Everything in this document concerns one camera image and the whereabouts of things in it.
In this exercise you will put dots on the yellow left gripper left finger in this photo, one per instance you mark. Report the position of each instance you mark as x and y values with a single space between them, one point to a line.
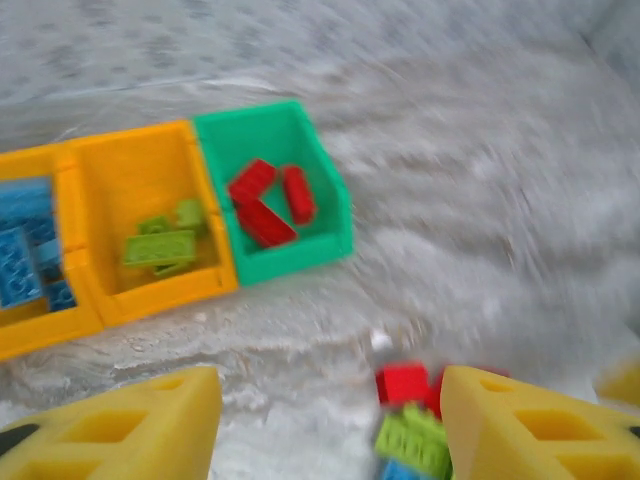
125 450

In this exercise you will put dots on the blue lego brick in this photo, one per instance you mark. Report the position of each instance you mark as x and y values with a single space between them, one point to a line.
17 270
50 252
25 200
400 472
60 295

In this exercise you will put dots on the small square red lego brick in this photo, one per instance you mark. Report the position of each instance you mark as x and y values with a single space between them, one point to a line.
402 382

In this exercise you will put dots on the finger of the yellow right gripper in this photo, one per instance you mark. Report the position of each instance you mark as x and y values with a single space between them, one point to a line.
627 382

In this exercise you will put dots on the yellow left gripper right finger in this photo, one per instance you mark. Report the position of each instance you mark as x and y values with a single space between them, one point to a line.
480 425

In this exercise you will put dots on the yellow plastic bin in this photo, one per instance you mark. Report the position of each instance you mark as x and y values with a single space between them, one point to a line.
30 330
130 170

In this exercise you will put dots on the green lego brick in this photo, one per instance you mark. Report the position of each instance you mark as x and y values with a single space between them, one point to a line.
410 440
190 215
157 248
155 226

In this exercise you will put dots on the green plastic bin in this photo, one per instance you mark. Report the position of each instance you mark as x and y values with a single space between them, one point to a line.
280 262

